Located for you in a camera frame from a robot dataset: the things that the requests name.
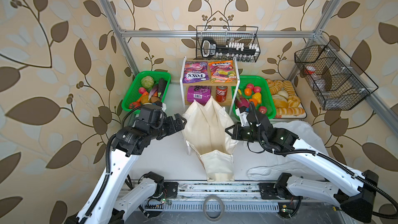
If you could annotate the purple Fox's candy bag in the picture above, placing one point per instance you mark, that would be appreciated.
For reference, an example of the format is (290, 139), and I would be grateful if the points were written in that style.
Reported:
(195, 72)

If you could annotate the yellow bell pepper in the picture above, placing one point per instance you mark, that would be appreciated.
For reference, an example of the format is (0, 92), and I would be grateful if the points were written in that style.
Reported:
(258, 97)

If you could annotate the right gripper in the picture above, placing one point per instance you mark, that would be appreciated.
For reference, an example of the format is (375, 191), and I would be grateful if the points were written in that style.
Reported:
(235, 135)

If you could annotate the left green basket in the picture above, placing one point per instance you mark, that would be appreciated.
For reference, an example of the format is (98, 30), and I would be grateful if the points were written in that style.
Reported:
(136, 91)

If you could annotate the tape roll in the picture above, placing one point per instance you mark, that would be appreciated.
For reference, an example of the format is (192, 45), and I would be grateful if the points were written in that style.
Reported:
(213, 203)

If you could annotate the bread tray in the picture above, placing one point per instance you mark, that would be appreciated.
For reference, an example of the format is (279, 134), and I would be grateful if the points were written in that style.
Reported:
(287, 103)

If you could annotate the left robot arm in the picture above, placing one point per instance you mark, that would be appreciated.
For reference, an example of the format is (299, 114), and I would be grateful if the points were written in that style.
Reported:
(122, 150)

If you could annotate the right green basket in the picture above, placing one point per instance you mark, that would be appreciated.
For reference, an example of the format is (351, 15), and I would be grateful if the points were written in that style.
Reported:
(255, 89)

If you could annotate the orange fruit candy bag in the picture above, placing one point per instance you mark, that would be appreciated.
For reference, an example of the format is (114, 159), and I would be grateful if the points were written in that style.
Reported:
(222, 71)

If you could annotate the red cola can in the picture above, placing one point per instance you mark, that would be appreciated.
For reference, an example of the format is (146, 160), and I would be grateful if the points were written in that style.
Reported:
(221, 93)

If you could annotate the right black wire basket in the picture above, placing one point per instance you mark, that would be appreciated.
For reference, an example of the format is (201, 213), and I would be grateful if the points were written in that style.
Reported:
(347, 83)

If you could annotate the pink dragon fruit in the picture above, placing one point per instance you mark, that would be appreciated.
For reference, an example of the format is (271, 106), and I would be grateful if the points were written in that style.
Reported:
(240, 101)

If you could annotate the red apple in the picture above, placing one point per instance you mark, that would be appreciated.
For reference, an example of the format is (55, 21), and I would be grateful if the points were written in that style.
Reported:
(262, 109)

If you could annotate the back black wire basket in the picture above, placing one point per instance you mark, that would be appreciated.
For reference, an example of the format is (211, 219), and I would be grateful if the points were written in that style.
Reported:
(221, 34)

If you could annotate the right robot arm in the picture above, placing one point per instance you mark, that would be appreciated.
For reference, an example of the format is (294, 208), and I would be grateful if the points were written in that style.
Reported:
(352, 191)

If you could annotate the white wooden two-tier shelf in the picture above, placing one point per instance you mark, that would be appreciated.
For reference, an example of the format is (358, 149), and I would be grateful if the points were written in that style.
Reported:
(232, 86)

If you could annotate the black wire basket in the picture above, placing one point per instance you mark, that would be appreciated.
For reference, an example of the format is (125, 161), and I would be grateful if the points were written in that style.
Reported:
(221, 34)
(347, 83)

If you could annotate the plastic bottle red cap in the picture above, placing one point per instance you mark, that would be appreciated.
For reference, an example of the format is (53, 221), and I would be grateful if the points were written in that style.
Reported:
(316, 82)

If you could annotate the green basket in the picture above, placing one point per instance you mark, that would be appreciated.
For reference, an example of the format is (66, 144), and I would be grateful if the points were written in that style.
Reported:
(136, 91)
(255, 89)

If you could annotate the cream canvas tote bag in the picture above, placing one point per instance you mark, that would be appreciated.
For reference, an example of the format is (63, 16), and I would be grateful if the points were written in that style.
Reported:
(205, 134)

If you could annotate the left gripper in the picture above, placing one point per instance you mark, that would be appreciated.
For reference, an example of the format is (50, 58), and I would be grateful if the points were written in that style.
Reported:
(180, 125)

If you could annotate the purple grape candy bag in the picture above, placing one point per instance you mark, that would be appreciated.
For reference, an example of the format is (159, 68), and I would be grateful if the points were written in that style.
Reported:
(201, 94)

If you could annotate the green cabbage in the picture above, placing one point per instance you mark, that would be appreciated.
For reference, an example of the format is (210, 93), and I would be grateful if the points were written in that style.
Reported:
(147, 82)

